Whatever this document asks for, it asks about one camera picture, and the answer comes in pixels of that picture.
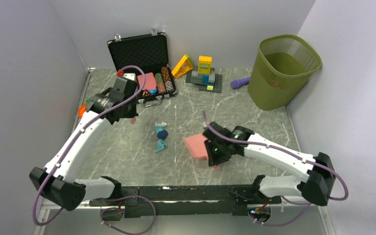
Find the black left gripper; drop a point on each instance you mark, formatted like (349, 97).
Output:
(133, 112)

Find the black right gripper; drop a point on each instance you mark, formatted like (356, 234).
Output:
(214, 160)

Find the pink hand brush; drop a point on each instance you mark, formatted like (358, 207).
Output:
(133, 120)

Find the pink dustpan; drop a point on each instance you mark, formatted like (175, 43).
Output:
(196, 147)

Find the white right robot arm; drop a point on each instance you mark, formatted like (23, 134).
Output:
(310, 177)

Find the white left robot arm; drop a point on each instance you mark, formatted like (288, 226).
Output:
(59, 176)

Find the light blue paper scrap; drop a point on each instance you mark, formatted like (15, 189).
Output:
(159, 128)

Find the white paper scrap left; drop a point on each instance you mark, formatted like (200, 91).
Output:
(162, 124)

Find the dark blue scrap by dustpan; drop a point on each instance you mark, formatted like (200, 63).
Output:
(162, 134)

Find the orange horseshoe toy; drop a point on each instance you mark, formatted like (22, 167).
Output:
(82, 110)

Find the teal paper scrap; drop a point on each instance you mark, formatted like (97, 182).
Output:
(161, 145)

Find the black poker chip case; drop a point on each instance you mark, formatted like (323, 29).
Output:
(150, 53)

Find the purple cylindrical toy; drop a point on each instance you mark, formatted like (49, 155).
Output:
(237, 83)

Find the yellow triangular toy block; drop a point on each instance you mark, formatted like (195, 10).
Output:
(182, 67)

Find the toy brick tower on baseplate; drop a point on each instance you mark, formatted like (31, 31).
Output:
(204, 76)

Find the green mesh waste bin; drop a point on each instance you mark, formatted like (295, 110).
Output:
(283, 65)

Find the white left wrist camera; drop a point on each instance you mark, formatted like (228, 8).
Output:
(121, 75)

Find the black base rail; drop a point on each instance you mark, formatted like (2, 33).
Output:
(188, 200)

